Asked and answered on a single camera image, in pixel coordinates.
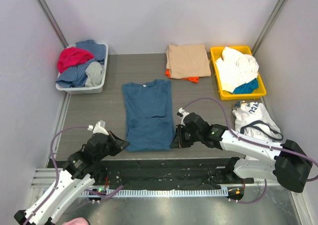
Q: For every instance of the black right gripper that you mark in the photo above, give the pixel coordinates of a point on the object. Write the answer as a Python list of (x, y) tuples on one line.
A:
[(184, 135)]

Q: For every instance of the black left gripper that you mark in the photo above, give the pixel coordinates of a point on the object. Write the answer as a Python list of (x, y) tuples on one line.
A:
[(112, 142)]

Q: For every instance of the dark blue t-shirt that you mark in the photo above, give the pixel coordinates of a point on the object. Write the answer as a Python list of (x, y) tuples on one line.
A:
[(149, 117)]

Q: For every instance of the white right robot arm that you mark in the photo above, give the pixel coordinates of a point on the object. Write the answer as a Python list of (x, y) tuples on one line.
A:
[(285, 163)]

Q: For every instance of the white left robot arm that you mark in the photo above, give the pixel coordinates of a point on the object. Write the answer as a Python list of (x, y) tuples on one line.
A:
[(82, 169)]

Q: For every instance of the folded orange t-shirt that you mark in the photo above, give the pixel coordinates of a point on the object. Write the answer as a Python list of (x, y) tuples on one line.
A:
[(191, 79)]

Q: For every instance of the grey garment in bin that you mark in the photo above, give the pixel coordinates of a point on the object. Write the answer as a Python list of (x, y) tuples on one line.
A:
[(94, 74)]

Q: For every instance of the white printed t-shirt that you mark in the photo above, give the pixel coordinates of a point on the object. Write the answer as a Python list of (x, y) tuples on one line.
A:
[(252, 119)]

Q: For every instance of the blue checked shirt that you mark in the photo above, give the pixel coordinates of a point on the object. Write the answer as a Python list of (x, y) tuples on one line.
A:
[(75, 76)]

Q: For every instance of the folded beige t-shirt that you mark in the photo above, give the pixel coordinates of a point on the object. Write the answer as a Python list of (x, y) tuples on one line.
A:
[(187, 61)]

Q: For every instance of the pink object at bottom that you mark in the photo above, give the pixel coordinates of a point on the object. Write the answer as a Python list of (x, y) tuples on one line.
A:
[(77, 221)]

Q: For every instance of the teal garment in tray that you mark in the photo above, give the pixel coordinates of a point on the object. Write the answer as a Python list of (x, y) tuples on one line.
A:
[(246, 88)]

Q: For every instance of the white t-shirt in tray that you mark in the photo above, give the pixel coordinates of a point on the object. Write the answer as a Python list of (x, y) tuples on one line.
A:
[(236, 69)]

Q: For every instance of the pink red garment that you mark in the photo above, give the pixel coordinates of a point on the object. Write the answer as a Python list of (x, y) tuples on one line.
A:
[(72, 56)]

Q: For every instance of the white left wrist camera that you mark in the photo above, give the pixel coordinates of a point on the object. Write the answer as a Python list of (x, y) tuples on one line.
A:
[(99, 127)]

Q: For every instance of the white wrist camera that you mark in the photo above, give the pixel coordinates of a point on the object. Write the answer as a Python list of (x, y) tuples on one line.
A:
[(99, 127), (182, 113)]

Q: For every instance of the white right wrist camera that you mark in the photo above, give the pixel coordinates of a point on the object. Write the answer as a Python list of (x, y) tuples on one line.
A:
[(182, 113)]

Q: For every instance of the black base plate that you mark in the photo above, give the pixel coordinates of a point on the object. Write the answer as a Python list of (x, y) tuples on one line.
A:
[(168, 174)]

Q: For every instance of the slotted cable duct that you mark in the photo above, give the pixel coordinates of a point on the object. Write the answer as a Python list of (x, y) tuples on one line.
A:
[(223, 192)]

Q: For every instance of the aluminium rail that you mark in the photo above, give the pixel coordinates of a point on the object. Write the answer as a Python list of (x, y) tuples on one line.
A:
[(43, 177)]

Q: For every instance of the left aluminium frame post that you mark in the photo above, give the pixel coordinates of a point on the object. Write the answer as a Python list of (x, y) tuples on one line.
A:
[(51, 19)]

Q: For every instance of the aluminium frame post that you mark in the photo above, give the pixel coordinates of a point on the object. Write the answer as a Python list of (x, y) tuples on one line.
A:
[(51, 19), (269, 24)]

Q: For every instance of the right aluminium frame post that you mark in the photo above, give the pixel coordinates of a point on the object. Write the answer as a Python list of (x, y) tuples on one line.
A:
[(269, 24)]

